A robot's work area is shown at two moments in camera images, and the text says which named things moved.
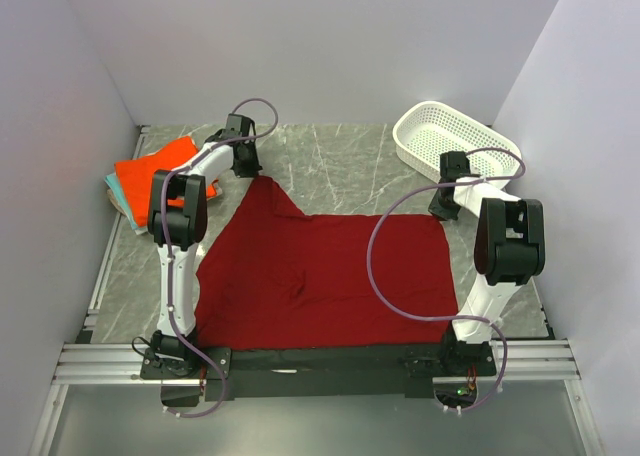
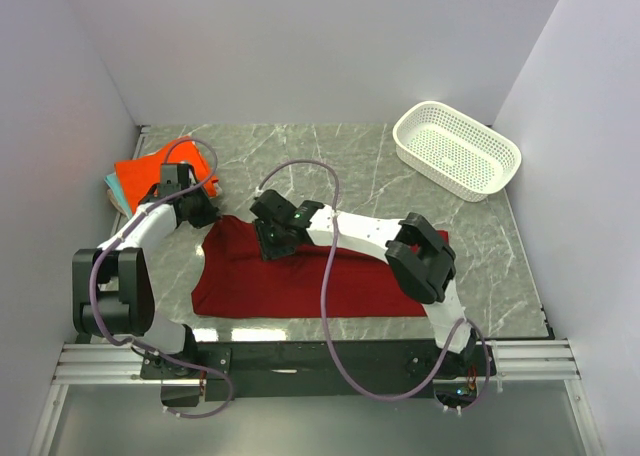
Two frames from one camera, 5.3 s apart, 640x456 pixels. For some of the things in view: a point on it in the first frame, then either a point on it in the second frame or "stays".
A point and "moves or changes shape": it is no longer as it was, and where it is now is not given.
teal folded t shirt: [111, 180] stays
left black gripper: [248, 172] -> [210, 213]
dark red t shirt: [271, 277] moves or changes shape
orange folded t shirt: [136, 176] stays
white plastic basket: [423, 131] stays
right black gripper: [437, 211] -> [267, 251]
